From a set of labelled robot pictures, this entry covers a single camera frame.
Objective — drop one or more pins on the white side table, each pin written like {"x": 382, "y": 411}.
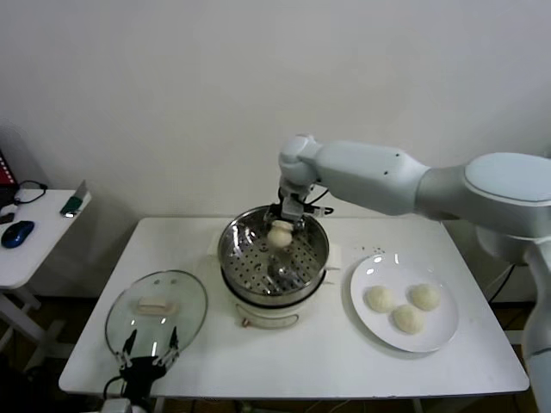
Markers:
{"x": 39, "y": 241}

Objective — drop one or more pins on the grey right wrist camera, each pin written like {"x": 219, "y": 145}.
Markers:
{"x": 292, "y": 207}

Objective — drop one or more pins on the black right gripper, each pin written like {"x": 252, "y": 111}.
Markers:
{"x": 305, "y": 195}

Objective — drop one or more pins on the perforated steel steamer basket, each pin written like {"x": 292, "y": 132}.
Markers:
{"x": 249, "y": 266}

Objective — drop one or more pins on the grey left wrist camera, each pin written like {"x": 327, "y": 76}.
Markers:
{"x": 117, "y": 405}

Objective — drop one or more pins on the white steamed baozi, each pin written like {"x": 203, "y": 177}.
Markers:
{"x": 425, "y": 296}
{"x": 380, "y": 298}
{"x": 408, "y": 319}
{"x": 280, "y": 236}

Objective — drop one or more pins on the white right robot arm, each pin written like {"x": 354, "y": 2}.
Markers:
{"x": 366, "y": 176}

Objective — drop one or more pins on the laptop screen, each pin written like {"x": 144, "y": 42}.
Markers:
{"x": 5, "y": 172}

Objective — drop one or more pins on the round white plate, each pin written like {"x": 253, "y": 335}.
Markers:
{"x": 379, "y": 335}

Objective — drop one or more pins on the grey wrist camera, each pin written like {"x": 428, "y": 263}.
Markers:
{"x": 292, "y": 207}
{"x": 117, "y": 405}

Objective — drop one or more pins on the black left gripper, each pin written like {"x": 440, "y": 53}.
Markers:
{"x": 140, "y": 372}

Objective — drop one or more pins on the round glass pot lid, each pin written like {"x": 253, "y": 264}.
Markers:
{"x": 172, "y": 310}

